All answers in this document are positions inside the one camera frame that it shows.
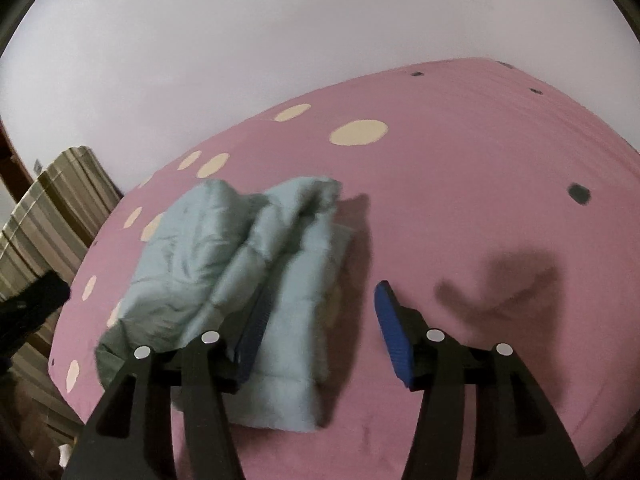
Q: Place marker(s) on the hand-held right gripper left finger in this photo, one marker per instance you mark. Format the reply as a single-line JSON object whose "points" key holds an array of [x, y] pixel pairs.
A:
{"points": [[254, 332]]}

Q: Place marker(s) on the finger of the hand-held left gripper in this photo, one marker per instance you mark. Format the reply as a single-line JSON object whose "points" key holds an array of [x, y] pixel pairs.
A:
{"points": [[30, 310]]}

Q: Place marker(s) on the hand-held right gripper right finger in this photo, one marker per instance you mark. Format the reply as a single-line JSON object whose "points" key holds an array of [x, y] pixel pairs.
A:
{"points": [[395, 340]]}

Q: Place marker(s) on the light green puffer jacket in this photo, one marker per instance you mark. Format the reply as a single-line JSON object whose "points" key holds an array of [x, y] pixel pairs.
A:
{"points": [[200, 260]]}

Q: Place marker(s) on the striped fabric chair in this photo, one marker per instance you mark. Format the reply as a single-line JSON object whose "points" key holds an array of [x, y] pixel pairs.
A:
{"points": [[50, 200]]}

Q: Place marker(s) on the pink dotted bed sheet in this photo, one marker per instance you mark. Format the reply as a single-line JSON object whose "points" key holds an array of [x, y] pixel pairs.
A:
{"points": [[450, 185]]}

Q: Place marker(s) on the brown wooden frame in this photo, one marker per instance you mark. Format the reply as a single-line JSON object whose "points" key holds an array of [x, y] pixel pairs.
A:
{"points": [[12, 160]]}

